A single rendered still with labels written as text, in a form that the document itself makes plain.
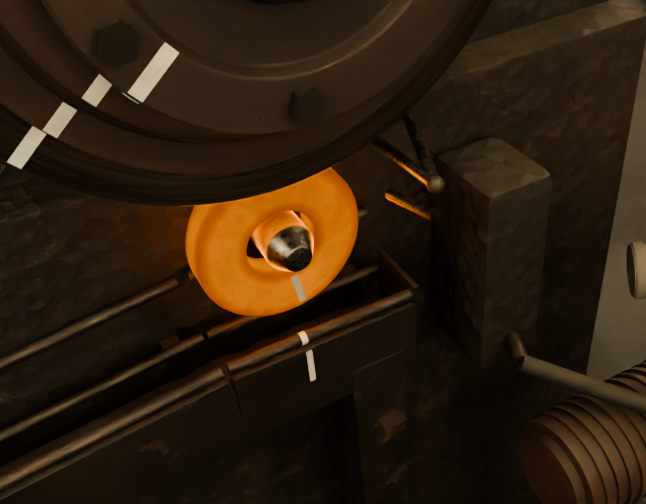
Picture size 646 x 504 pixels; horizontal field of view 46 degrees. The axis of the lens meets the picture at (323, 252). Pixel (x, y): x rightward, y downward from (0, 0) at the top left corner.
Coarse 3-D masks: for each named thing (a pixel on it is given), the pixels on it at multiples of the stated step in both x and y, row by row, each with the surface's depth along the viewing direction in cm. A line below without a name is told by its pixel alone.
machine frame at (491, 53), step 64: (512, 0) 79; (576, 0) 83; (512, 64) 77; (576, 64) 81; (640, 64) 85; (448, 128) 77; (512, 128) 82; (576, 128) 86; (0, 192) 65; (64, 192) 64; (384, 192) 78; (576, 192) 92; (0, 256) 63; (64, 256) 66; (128, 256) 68; (256, 256) 83; (576, 256) 99; (0, 320) 66; (64, 320) 69; (128, 320) 72; (192, 320) 76; (576, 320) 107; (0, 384) 70; (64, 384) 73; (128, 384) 77; (448, 384) 102; (512, 384) 109; (0, 448) 74; (256, 448) 91; (320, 448) 96; (448, 448) 110; (512, 448) 119
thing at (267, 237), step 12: (276, 216) 64; (288, 216) 64; (264, 228) 64; (276, 228) 63; (288, 228) 63; (300, 228) 63; (252, 240) 66; (264, 240) 63; (276, 240) 62; (288, 240) 62; (300, 240) 62; (312, 240) 64; (264, 252) 63; (276, 252) 62; (288, 252) 62; (300, 252) 62; (312, 252) 63; (276, 264) 63; (288, 264) 62; (300, 264) 63
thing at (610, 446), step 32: (640, 384) 86; (544, 416) 85; (576, 416) 83; (608, 416) 83; (640, 416) 82; (544, 448) 82; (576, 448) 80; (608, 448) 80; (640, 448) 81; (544, 480) 85; (576, 480) 80; (608, 480) 79; (640, 480) 81
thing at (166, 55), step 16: (160, 48) 41; (160, 64) 41; (96, 80) 45; (144, 80) 41; (96, 96) 45; (144, 96) 42; (64, 112) 47; (32, 128) 48; (48, 128) 47; (32, 144) 49; (16, 160) 49
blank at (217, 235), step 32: (288, 192) 63; (320, 192) 65; (192, 224) 63; (224, 224) 62; (256, 224) 64; (320, 224) 67; (352, 224) 69; (192, 256) 64; (224, 256) 64; (320, 256) 69; (224, 288) 66; (256, 288) 67; (288, 288) 69; (320, 288) 71
